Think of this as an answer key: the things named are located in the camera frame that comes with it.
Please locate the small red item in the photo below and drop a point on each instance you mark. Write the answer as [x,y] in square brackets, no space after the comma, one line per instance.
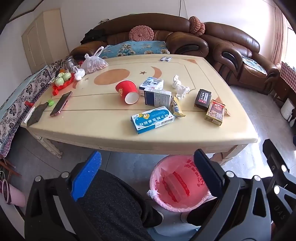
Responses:
[29,104]

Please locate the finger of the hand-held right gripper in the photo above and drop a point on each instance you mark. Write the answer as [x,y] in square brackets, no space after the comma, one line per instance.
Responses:
[281,199]
[274,153]

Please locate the black white patterned blanket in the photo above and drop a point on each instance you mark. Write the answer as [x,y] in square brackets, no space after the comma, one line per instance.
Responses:
[20,92]

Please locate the round pink cushion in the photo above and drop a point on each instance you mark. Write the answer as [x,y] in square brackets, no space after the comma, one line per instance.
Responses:
[141,33]

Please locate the brown leather armchair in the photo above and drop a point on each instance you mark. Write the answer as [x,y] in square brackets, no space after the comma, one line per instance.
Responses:
[231,39]

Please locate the blue floral blanket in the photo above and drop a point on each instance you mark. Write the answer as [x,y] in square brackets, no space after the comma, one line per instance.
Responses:
[138,47]

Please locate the crumpled white tissue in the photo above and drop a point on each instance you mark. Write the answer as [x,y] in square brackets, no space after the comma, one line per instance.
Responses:
[183,90]
[177,81]

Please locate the cream cabinet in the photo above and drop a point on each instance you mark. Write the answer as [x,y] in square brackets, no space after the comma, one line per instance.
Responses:
[44,39]

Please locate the small silver black packet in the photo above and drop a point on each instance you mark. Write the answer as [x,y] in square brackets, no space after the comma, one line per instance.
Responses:
[168,58]
[163,58]

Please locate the smartphone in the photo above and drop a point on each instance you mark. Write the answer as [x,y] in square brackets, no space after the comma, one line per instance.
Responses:
[60,104]

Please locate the white tissue ball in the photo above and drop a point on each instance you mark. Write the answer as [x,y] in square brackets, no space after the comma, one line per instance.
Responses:
[79,74]

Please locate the patterned armchair seat cloth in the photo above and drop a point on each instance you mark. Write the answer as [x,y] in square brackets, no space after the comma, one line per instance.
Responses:
[253,63]

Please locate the black clothes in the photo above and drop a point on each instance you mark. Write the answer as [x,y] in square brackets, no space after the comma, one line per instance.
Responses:
[92,36]

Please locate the small green toy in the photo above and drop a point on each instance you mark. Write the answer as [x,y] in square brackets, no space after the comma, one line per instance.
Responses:
[50,102]

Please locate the wooden side table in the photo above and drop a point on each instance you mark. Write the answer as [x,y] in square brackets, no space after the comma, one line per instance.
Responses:
[281,89]

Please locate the red paper cup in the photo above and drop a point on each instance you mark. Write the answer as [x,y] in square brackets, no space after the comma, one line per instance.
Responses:
[124,89]

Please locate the red gold box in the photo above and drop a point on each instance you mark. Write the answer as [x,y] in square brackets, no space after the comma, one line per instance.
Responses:
[215,112]

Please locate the pink roll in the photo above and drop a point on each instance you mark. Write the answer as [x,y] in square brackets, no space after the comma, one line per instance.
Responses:
[15,197]

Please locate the red checkered cloth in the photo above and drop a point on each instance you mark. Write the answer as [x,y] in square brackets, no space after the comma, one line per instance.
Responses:
[289,71]

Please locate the glass jar with metal lid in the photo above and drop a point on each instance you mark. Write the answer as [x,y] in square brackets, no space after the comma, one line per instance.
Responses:
[68,63]

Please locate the yellow snack wrapper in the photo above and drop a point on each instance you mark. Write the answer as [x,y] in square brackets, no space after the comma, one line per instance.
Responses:
[177,107]

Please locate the pink trash bin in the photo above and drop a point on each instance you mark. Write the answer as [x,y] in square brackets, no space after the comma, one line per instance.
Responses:
[180,185]

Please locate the white appliance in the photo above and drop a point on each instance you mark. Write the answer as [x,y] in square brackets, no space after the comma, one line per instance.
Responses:
[286,110]

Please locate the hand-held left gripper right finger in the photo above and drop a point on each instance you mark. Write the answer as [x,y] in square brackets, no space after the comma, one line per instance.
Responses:
[208,173]

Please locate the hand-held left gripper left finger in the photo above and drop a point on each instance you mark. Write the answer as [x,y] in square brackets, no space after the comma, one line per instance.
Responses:
[87,178]

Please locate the blue white medicine box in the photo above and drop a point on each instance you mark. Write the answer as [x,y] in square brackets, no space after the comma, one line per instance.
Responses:
[158,98]

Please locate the green teacup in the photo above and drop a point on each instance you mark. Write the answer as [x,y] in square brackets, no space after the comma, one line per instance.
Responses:
[62,74]
[59,81]
[67,75]

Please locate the light blue stool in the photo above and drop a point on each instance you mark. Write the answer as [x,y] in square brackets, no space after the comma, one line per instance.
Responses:
[161,229]

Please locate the dark cloth pouch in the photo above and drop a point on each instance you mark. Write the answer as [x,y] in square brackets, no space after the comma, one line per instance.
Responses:
[35,114]

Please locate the white blue carton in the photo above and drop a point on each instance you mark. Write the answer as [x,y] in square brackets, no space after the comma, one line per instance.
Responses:
[152,83]

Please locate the black box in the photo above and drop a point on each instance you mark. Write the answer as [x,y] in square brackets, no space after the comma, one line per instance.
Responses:
[202,99]

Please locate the wooden stool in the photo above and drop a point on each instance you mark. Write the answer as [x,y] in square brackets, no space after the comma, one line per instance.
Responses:
[11,172]

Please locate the pink knitted cushion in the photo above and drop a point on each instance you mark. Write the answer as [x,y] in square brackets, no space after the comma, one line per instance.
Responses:
[196,25]

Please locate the brown leather sofa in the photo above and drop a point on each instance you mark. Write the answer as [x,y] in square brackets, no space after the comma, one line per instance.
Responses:
[166,25]

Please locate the pink curtain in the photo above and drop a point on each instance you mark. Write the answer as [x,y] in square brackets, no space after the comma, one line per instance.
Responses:
[281,34]

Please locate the light blue medicine box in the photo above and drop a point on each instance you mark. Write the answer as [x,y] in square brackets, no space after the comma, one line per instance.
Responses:
[152,119]

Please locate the clear plastic bag of peanuts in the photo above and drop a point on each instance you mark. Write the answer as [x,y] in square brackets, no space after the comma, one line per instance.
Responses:
[93,63]

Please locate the red tray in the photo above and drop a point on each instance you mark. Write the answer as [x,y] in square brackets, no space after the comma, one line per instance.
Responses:
[66,85]

